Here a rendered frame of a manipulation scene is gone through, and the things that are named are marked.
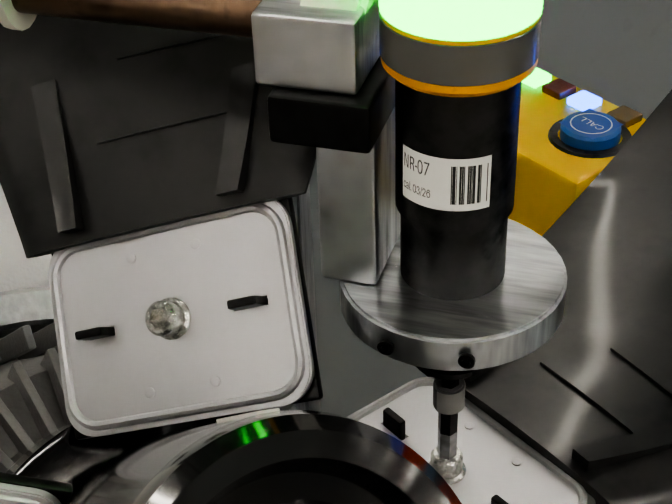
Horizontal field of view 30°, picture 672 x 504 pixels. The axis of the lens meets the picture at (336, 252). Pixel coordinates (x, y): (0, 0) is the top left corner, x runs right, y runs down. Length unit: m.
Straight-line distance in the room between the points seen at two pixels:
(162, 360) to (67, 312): 0.04
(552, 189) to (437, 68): 0.50
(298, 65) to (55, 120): 0.11
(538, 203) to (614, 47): 0.82
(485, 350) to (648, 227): 0.20
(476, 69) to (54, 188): 0.16
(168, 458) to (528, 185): 0.54
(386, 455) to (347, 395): 1.22
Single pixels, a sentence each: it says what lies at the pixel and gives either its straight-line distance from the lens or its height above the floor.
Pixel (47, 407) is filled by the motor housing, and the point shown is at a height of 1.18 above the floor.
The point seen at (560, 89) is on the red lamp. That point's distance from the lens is 0.91.
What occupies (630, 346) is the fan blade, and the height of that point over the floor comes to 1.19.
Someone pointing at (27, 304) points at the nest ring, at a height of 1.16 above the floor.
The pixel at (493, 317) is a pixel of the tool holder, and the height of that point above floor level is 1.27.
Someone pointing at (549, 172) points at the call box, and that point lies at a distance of 0.82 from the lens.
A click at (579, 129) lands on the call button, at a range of 0.85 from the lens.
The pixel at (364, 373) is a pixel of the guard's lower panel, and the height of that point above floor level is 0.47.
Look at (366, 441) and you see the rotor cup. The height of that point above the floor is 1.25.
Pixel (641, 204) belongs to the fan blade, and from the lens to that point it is 0.56.
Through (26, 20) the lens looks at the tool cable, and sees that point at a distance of 0.40.
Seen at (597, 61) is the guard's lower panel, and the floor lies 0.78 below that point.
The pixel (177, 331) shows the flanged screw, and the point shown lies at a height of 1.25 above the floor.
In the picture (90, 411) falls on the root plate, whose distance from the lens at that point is 0.42.
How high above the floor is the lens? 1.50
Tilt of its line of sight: 35 degrees down
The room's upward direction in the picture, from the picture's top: 2 degrees counter-clockwise
